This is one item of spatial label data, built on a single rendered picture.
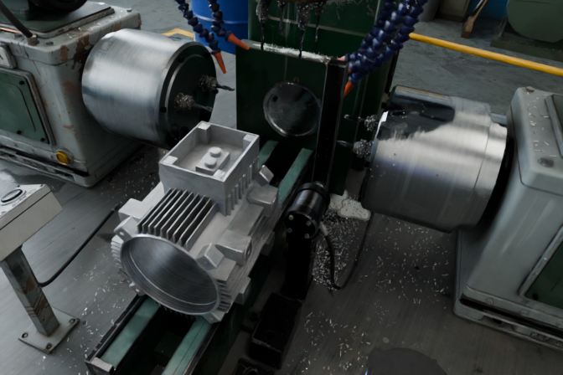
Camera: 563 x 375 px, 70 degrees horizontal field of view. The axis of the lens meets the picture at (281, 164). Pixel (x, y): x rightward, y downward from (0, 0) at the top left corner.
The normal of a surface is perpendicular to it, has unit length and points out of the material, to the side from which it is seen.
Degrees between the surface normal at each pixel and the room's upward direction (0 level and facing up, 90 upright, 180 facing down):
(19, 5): 79
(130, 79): 54
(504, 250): 89
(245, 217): 0
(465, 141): 36
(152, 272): 47
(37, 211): 68
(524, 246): 89
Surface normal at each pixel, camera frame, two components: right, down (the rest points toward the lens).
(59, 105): -0.36, 0.54
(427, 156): -0.26, -0.01
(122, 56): -0.15, -0.38
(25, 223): 0.88, -0.05
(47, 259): 0.06, -0.79
